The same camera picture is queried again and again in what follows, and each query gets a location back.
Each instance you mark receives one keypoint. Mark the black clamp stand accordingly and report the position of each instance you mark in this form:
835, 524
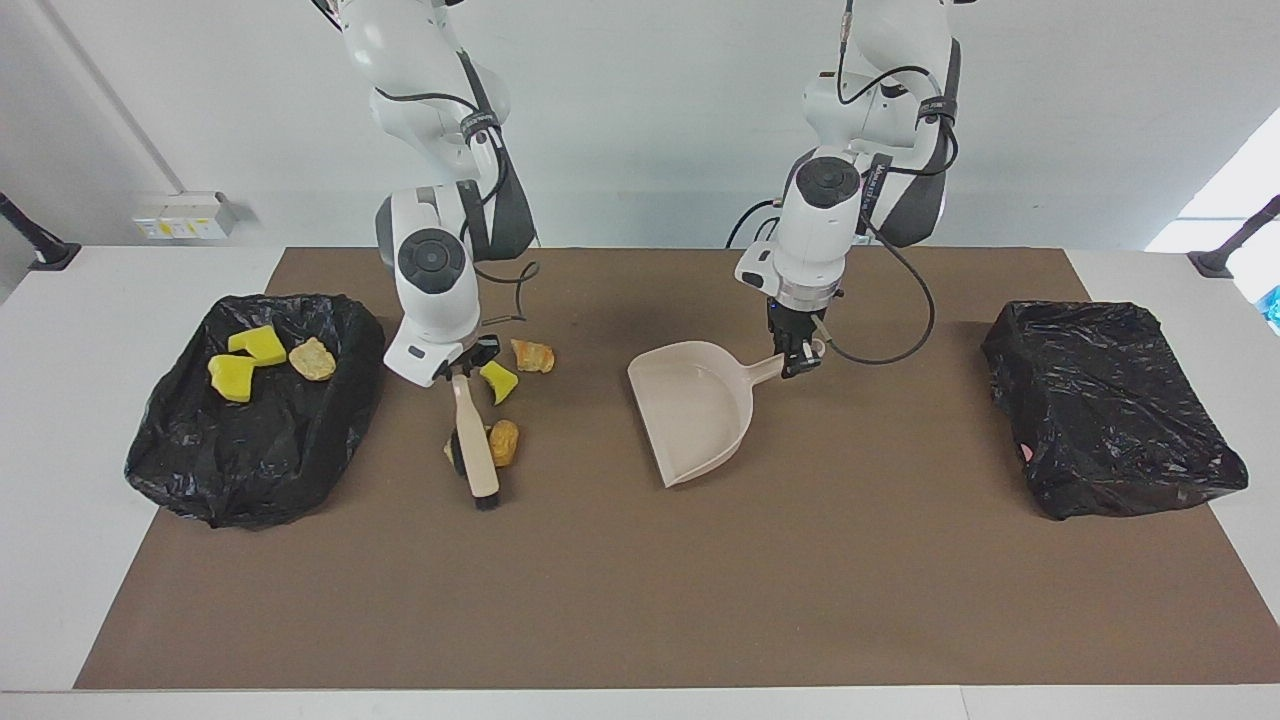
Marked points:
1215, 265
55, 256

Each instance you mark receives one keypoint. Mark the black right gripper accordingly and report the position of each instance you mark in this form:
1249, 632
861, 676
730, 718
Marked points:
470, 355

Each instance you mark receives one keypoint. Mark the brown table mat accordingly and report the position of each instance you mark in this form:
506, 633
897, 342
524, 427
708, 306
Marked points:
600, 630

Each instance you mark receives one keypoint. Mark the blue plastic object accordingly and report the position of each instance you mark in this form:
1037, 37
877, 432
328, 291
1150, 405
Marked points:
1273, 308

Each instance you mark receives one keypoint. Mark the golden brown bread roll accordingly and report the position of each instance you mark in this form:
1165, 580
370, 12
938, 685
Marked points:
504, 443

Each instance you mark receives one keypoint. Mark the golden croissant piece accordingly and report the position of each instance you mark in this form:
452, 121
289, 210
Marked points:
533, 356
312, 359
450, 450

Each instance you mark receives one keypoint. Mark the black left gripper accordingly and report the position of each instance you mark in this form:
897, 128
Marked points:
795, 322

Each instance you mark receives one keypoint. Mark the boxy black bag-lined trash bin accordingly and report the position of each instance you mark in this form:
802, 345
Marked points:
1110, 410

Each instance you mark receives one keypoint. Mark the beige brush with black bristles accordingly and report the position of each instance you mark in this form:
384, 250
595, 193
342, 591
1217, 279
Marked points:
478, 450

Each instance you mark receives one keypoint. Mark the white wall outlet box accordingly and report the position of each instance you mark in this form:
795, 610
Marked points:
180, 215

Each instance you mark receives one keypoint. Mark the small yellow sponge piece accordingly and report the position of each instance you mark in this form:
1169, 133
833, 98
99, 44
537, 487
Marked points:
499, 383

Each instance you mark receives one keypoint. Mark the beige plastic dustpan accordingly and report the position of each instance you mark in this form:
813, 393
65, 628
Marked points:
700, 410

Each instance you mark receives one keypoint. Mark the yellow sponge with green side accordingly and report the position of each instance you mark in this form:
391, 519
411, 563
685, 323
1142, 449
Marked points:
232, 378

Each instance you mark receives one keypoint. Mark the rounded black bag-lined trash bin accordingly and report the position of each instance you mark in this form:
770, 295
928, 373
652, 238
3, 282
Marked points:
260, 450

